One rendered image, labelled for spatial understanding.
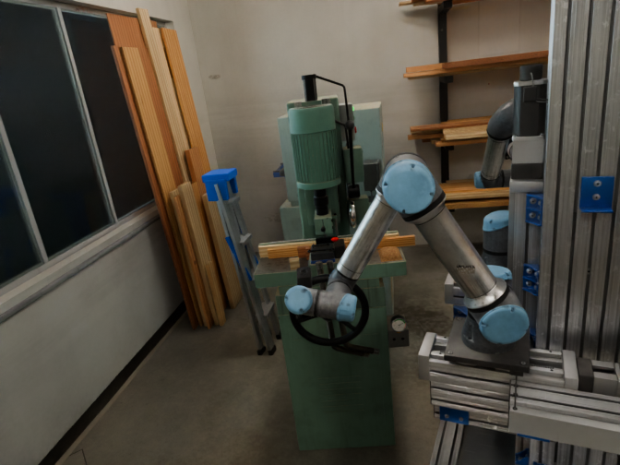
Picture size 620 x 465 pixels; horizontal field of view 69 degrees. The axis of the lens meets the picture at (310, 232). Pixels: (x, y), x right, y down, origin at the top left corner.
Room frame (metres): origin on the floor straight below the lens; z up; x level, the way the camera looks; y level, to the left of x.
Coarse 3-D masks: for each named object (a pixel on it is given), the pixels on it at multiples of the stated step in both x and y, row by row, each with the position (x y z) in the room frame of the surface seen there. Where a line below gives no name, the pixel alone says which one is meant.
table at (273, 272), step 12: (264, 264) 1.74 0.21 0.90; (276, 264) 1.72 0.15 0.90; (288, 264) 1.70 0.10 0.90; (300, 264) 1.69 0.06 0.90; (372, 264) 1.60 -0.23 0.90; (384, 264) 1.60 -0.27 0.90; (396, 264) 1.59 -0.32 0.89; (264, 276) 1.64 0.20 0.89; (276, 276) 1.63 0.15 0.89; (288, 276) 1.63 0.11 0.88; (360, 276) 1.61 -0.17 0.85; (372, 276) 1.60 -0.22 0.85; (384, 276) 1.60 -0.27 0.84
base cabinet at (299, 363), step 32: (288, 320) 1.63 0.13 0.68; (320, 320) 1.62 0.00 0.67; (384, 320) 1.60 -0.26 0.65; (288, 352) 1.63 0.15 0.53; (320, 352) 1.62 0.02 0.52; (384, 352) 1.60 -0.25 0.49; (320, 384) 1.62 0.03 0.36; (352, 384) 1.61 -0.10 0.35; (384, 384) 1.60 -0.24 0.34; (320, 416) 1.62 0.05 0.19; (352, 416) 1.61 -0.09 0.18; (384, 416) 1.60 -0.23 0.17; (320, 448) 1.63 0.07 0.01
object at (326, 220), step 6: (330, 210) 1.83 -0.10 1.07; (318, 216) 1.77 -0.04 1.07; (324, 216) 1.76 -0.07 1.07; (330, 216) 1.75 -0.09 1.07; (318, 222) 1.73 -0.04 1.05; (324, 222) 1.73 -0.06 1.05; (330, 222) 1.73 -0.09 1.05; (318, 228) 1.73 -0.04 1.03; (330, 228) 1.73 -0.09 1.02; (318, 234) 1.73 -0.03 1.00
